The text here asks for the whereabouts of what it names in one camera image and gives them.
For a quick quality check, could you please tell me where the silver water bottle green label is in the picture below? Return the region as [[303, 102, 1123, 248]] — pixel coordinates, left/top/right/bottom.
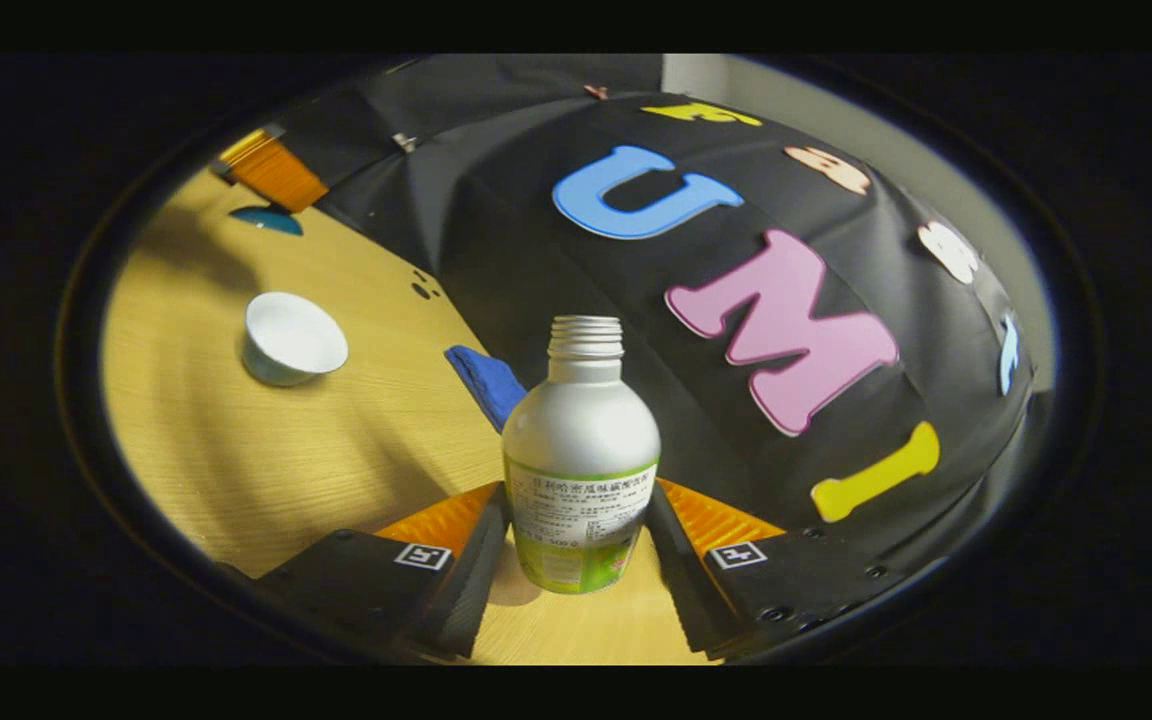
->
[[501, 315, 662, 596]]

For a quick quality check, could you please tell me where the blue towel cloth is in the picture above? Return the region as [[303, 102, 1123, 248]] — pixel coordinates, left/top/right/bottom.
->
[[444, 345, 529, 433]]

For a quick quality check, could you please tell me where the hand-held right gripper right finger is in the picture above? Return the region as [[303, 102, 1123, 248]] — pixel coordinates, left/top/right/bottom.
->
[[644, 477, 914, 661]]

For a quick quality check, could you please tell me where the black backdrop cloth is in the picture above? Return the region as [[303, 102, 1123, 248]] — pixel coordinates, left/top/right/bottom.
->
[[281, 55, 1037, 561]]

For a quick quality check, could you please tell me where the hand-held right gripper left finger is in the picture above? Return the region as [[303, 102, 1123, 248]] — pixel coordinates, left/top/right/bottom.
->
[[254, 482, 513, 661]]

